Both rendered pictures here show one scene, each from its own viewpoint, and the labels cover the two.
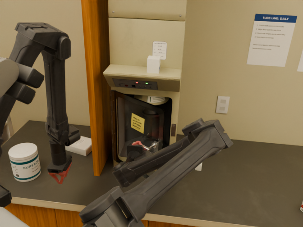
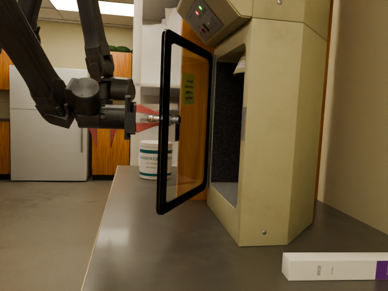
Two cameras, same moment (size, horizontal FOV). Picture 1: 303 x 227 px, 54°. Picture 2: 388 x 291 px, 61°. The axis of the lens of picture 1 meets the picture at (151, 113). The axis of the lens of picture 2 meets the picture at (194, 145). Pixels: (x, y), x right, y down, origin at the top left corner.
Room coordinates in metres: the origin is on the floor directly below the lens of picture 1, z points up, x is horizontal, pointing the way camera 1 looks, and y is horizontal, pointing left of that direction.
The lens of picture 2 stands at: (0.93, -0.74, 1.22)
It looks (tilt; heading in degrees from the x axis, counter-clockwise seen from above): 6 degrees down; 73
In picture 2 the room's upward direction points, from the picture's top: 2 degrees clockwise
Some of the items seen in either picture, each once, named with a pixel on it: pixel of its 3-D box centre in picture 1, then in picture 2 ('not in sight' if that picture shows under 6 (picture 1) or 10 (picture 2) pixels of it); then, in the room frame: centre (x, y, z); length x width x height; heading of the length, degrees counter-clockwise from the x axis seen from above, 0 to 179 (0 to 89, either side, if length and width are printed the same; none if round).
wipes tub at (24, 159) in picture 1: (25, 161); (155, 159); (1.18, 0.62, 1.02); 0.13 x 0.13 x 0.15
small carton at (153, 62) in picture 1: (153, 64); not in sight; (1.19, 0.00, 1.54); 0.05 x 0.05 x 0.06; 83
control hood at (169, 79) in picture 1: (143, 81); (207, 11); (1.19, 0.04, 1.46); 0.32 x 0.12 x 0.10; 83
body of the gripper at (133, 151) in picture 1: (133, 158); (116, 116); (0.99, 0.07, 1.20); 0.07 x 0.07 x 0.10; 83
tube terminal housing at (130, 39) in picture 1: (148, 93); (275, 73); (1.37, 0.02, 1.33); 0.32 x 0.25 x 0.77; 83
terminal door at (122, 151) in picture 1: (136, 138); (187, 123); (1.16, 0.07, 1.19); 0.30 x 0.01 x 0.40; 52
